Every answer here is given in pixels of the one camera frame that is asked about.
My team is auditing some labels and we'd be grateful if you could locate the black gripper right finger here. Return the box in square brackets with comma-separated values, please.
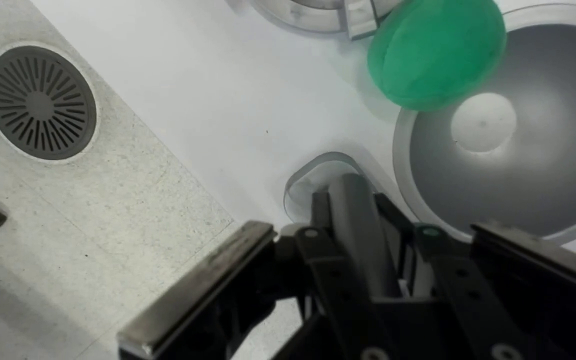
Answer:
[394, 222, 576, 360]

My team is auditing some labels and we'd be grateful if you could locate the green round toy lid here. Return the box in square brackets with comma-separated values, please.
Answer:
[367, 0, 508, 114]

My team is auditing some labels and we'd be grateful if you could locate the round grey floor vent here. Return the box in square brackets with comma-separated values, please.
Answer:
[0, 42, 100, 166]

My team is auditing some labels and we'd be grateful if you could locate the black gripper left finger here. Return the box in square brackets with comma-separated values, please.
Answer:
[117, 218, 376, 360]

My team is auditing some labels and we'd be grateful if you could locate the grey toy sink bowl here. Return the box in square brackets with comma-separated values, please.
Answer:
[392, 3, 576, 246]

